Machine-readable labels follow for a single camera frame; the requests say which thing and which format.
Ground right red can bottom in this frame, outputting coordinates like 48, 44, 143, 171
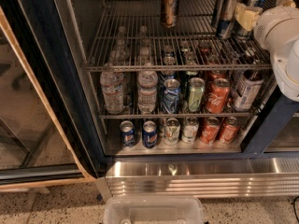
218, 117, 239, 144

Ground black cable on floor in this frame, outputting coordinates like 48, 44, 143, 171
291, 195, 299, 224

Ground right green white can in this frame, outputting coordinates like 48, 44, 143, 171
181, 117, 199, 143

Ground white blue can middle shelf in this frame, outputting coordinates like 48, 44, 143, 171
233, 70, 263, 111

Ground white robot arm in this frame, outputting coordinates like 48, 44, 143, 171
235, 3, 299, 102

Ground redbull can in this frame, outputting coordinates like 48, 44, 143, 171
211, 0, 224, 28
216, 0, 241, 39
235, 0, 264, 40

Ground brown gold tall can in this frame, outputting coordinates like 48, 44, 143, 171
160, 0, 179, 28

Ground blue pepsi can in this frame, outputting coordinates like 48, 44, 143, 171
142, 120, 157, 148
120, 120, 135, 147

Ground left red can bottom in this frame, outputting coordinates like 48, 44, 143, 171
200, 117, 221, 145

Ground middle wire fridge shelf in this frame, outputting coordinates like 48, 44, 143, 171
99, 106, 259, 119

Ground left green white can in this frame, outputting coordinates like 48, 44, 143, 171
164, 119, 180, 146

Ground red coca cola can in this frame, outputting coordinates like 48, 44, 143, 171
206, 78, 230, 114

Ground open glass fridge door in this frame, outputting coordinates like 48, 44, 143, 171
0, 0, 104, 191

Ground dark blue fridge frame post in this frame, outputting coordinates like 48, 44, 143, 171
242, 95, 299, 156

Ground clear plastic bin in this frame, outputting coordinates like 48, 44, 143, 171
103, 196, 204, 224

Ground left blue pepsi can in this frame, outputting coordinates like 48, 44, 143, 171
120, 120, 135, 147

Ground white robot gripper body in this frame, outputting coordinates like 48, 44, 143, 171
253, 7, 299, 55

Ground green white can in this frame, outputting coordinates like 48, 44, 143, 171
181, 117, 199, 143
164, 119, 180, 146

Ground stainless steel fridge base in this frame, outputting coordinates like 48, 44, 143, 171
95, 158, 299, 200

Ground left clear water bottle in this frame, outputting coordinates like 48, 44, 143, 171
100, 50, 124, 115

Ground right clear water bottle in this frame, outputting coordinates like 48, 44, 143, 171
137, 47, 158, 114

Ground top wire fridge shelf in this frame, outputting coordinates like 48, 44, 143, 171
86, 0, 271, 72

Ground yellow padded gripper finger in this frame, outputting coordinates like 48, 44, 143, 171
276, 0, 296, 7
235, 3, 263, 31

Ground right blue pepsi can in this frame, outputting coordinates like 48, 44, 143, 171
142, 120, 157, 148

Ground wire fridge shelf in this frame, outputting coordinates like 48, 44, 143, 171
99, 106, 259, 119
86, 0, 271, 72

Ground green can middle shelf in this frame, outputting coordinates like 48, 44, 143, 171
187, 77, 206, 112

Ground clear water bottle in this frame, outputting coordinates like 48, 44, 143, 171
137, 47, 158, 114
100, 50, 124, 115

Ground blue pepsi can middle shelf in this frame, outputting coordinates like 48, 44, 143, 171
162, 78, 180, 114

